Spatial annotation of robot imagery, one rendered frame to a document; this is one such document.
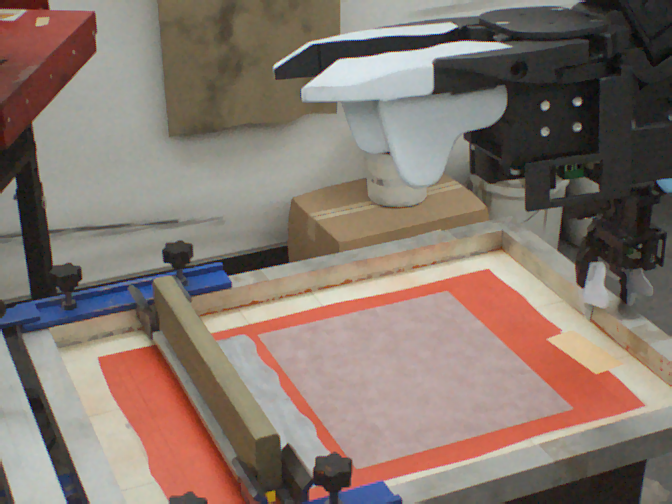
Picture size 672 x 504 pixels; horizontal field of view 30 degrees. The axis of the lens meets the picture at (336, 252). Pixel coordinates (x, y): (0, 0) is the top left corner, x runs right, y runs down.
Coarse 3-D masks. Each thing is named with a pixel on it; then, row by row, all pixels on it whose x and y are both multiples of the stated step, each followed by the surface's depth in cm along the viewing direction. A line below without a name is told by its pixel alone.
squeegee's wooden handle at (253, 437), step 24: (168, 288) 166; (168, 312) 163; (192, 312) 160; (168, 336) 166; (192, 336) 155; (192, 360) 156; (216, 360) 150; (216, 384) 146; (240, 384) 145; (216, 408) 149; (240, 408) 141; (240, 432) 140; (264, 432) 136; (240, 456) 143; (264, 456) 137; (264, 480) 138
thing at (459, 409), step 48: (384, 384) 164; (432, 384) 163; (480, 384) 163; (528, 384) 163; (576, 384) 163; (624, 384) 163; (192, 432) 155; (336, 432) 154; (384, 432) 154; (432, 432) 154; (480, 432) 154; (528, 432) 154; (192, 480) 146; (384, 480) 146
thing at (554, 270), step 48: (432, 240) 193; (480, 240) 195; (528, 240) 192; (240, 288) 181; (288, 288) 184; (576, 288) 179; (48, 336) 169; (96, 336) 175; (624, 336) 170; (48, 384) 159; (624, 432) 147; (96, 480) 141; (432, 480) 140; (480, 480) 140; (528, 480) 142
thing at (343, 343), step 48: (432, 288) 186; (480, 288) 186; (288, 336) 175; (336, 336) 175; (384, 336) 174; (432, 336) 174; (480, 336) 174; (528, 336) 174; (144, 384) 165; (288, 384) 164; (336, 384) 164; (144, 432) 155
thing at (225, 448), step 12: (156, 336) 168; (168, 348) 165; (168, 360) 162; (180, 372) 160; (180, 384) 159; (192, 384) 157; (192, 396) 155; (204, 408) 152; (204, 420) 150; (216, 432) 148; (216, 444) 147; (228, 444) 146; (228, 456) 144
